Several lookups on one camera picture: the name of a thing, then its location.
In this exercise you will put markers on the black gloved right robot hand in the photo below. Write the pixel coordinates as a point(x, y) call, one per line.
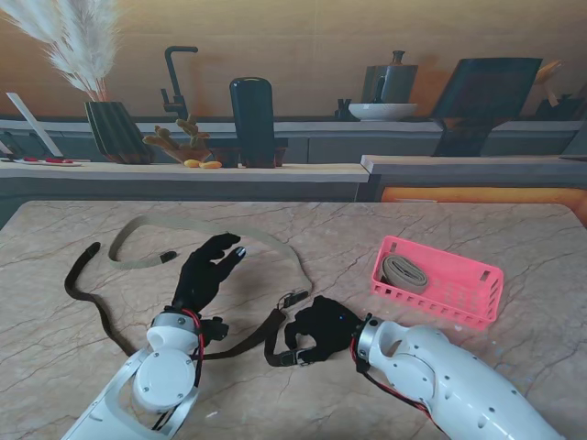
point(330, 327)

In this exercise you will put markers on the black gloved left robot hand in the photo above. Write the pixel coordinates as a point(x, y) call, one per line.
point(199, 279)

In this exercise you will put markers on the dark brown belt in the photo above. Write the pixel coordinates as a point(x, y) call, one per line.
point(277, 359)

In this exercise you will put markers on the beige woven belt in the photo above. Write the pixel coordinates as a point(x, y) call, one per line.
point(403, 275)
point(133, 264)

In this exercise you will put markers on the pink plastic storage basket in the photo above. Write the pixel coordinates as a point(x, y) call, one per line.
point(458, 293)

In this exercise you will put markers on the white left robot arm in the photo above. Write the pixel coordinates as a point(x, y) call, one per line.
point(160, 376)

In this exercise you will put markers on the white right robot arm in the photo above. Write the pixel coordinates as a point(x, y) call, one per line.
point(435, 366)

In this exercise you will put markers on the orange fruit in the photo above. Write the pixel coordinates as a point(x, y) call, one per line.
point(191, 163)
point(211, 165)

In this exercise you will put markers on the cactus plants in bowl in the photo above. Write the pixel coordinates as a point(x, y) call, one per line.
point(192, 137)

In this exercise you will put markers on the tall black cylinder container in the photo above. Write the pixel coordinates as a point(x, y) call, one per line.
point(252, 119)

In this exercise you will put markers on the dark ribbed vase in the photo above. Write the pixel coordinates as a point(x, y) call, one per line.
point(114, 133)

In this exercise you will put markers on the grey back counter cabinets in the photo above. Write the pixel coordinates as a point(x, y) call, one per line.
point(330, 146)

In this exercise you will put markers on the plate with red food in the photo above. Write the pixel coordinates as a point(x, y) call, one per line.
point(50, 161)

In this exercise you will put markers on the black kitchen faucet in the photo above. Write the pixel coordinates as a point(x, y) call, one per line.
point(173, 78)

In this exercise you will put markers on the raised counter orange glow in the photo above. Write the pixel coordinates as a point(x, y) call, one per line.
point(458, 165)

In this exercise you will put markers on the small black stand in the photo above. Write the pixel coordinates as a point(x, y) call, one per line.
point(343, 112)

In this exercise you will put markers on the white speckled bowl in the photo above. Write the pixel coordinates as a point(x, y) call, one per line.
point(383, 111)

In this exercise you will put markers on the white leaning board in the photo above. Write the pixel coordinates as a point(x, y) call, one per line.
point(32, 121)

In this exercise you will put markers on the white pampas grass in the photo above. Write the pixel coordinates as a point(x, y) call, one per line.
point(87, 59)

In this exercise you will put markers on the grey pot with lid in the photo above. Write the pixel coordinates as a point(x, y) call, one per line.
point(394, 82)

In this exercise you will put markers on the dark utensil holder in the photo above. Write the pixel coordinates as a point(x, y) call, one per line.
point(564, 110)

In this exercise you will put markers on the wooden kitchen utensils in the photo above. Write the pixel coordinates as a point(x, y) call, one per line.
point(548, 75)

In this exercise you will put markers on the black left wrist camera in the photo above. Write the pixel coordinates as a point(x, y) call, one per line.
point(216, 330)

